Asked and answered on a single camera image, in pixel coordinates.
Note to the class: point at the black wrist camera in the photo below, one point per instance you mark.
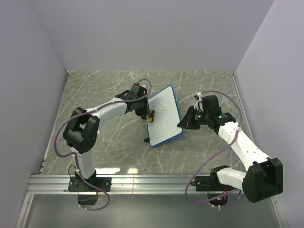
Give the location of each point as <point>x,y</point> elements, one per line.
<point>210,105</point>
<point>136,92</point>

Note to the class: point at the blue-framed small whiteboard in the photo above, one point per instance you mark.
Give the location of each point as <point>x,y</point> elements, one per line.
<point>166,117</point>

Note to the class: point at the yellow bone-shaped whiteboard eraser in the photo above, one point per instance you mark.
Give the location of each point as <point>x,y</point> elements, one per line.
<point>150,116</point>

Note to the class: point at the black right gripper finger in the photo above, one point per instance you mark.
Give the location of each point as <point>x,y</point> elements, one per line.
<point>184,123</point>
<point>189,114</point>

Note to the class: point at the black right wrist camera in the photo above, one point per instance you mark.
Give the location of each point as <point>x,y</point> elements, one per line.
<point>210,105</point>

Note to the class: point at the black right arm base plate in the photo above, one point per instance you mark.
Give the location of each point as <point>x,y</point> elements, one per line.
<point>206,183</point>

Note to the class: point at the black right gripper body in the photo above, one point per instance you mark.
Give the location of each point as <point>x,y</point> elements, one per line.
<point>199,118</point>

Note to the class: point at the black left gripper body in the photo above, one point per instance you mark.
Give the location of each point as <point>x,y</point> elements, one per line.
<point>142,108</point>

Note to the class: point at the black whiteboard clip lower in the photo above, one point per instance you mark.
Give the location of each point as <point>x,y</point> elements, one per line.
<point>147,140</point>

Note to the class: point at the aluminium extrusion rail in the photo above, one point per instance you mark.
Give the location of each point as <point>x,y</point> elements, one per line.
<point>112,184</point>

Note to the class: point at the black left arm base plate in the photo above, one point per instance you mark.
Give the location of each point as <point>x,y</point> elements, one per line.
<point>76,184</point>

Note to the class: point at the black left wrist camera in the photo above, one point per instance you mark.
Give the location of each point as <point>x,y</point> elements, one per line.
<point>136,92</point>

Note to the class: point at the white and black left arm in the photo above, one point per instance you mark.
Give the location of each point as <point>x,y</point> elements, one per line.
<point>81,131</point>

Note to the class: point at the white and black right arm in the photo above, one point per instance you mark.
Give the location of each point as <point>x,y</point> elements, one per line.
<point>263,177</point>

